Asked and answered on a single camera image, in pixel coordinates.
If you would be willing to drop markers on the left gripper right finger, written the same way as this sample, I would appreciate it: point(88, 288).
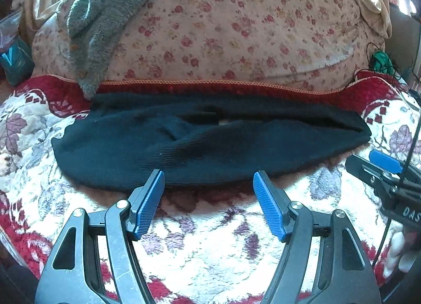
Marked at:
point(343, 273)

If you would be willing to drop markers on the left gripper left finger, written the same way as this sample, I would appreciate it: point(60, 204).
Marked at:
point(73, 274)

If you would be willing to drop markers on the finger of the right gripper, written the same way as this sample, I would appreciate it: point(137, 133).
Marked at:
point(367, 172)
point(385, 161)

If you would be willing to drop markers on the black knit pants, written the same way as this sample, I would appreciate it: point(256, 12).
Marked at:
point(200, 140)

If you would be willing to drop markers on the right hand white glove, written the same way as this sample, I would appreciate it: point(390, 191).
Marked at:
point(403, 251)

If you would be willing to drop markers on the red white floral blanket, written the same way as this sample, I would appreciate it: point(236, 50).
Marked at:
point(205, 245)

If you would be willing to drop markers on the pink floral quilt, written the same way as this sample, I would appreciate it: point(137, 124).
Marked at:
point(314, 45)

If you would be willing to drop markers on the teal plastic bag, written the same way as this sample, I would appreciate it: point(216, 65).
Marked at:
point(17, 62)

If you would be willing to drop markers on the grey fleece jacket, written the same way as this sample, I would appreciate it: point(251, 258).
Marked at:
point(94, 28)

